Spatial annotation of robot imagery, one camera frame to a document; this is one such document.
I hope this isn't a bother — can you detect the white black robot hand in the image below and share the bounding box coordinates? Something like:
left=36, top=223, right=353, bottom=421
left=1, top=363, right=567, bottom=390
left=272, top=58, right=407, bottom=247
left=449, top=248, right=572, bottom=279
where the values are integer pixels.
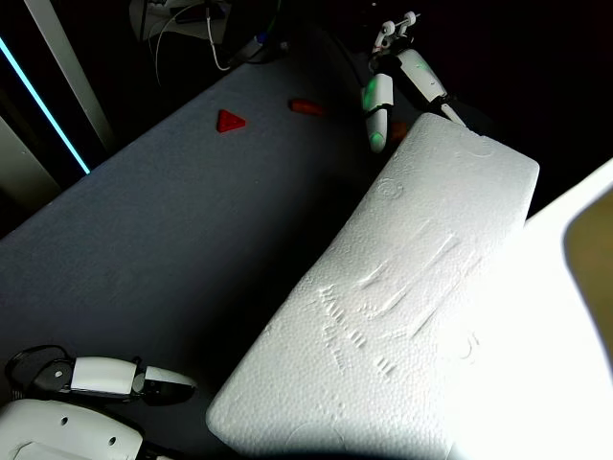
left=0, top=355, right=198, bottom=460

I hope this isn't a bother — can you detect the white foam lid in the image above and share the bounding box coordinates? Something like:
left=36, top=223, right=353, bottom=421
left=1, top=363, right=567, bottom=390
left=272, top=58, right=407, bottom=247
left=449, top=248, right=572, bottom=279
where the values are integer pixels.
left=205, top=112, right=541, bottom=460

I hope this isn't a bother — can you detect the white panel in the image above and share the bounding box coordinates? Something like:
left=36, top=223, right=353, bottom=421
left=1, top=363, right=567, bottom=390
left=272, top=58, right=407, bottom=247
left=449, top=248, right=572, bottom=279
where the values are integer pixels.
left=0, top=114, right=61, bottom=207

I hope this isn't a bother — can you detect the cyan light strip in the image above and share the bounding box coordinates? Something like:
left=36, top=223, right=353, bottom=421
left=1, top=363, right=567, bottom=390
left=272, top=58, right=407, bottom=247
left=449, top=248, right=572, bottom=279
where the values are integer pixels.
left=0, top=36, right=92, bottom=176

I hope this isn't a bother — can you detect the red triangle block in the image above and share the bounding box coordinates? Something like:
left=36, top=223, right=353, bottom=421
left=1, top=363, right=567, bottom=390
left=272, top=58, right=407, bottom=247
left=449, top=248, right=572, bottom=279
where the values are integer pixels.
left=215, top=108, right=248, bottom=137

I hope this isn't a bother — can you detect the orange toy carrot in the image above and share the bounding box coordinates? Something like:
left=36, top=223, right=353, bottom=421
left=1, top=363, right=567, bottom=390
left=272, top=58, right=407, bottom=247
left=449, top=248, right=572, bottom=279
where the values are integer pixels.
left=287, top=98, right=327, bottom=118

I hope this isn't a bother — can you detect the grey white device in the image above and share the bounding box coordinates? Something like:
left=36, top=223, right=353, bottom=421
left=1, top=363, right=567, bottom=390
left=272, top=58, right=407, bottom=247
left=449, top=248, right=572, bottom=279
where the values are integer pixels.
left=128, top=0, right=212, bottom=28

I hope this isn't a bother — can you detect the large white housing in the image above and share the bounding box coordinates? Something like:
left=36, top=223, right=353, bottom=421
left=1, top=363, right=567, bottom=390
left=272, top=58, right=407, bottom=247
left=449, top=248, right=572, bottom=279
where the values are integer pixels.
left=449, top=157, right=613, bottom=460

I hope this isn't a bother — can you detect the white post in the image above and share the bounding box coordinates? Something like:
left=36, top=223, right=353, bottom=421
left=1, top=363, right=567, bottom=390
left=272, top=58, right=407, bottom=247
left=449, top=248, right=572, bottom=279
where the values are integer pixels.
left=22, top=0, right=118, bottom=150

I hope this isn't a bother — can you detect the thin white cable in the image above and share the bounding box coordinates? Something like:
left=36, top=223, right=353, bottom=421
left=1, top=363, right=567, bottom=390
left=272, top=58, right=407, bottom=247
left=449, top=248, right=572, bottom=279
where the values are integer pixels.
left=147, top=7, right=186, bottom=88

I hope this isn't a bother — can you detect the white cable with plug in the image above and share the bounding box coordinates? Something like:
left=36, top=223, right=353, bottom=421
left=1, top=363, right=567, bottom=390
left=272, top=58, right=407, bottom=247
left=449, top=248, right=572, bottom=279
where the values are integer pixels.
left=204, top=0, right=269, bottom=72

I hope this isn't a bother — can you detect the green cable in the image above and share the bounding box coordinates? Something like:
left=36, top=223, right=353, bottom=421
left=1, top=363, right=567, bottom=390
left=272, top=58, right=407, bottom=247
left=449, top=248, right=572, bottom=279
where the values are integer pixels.
left=265, top=0, right=283, bottom=37

